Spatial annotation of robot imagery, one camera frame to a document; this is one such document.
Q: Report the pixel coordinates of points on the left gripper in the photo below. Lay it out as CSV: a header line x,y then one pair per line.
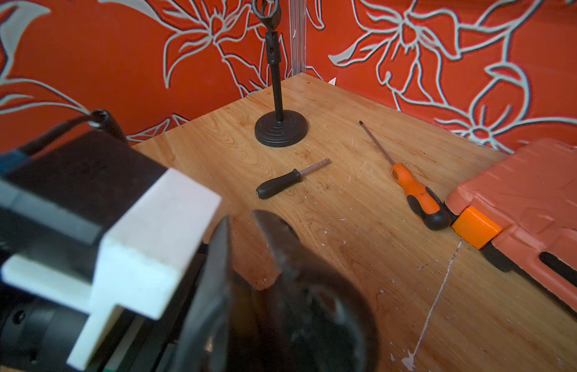
x,y
207,322

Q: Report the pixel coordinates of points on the black round stand base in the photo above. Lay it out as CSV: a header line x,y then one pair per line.
x,y
271,133

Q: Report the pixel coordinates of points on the black microphone stand pole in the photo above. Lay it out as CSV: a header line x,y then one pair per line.
x,y
270,15

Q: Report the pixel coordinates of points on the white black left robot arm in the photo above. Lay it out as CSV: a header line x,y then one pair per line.
x,y
37,334

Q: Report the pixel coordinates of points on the orange plastic tool case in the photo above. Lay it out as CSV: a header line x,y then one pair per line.
x,y
525,206

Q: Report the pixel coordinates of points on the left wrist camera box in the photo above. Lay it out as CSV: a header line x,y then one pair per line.
x,y
100,228

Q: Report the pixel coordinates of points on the orange black handled screwdriver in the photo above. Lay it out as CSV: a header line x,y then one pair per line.
x,y
421,199

